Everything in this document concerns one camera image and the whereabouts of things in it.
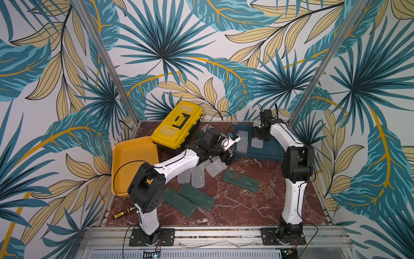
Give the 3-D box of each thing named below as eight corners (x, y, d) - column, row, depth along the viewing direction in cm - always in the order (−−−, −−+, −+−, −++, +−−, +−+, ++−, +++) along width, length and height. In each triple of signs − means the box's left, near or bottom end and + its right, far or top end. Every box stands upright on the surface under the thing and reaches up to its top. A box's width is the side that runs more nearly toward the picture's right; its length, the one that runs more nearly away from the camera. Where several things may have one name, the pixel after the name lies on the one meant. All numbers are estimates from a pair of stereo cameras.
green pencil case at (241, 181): (221, 180, 93) (222, 178, 92) (225, 170, 98) (226, 168, 96) (255, 193, 89) (257, 192, 87) (258, 182, 93) (259, 180, 91)
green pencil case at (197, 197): (177, 194, 88) (177, 193, 86) (185, 183, 92) (185, 181, 90) (208, 213, 82) (208, 212, 80) (215, 200, 86) (215, 199, 84)
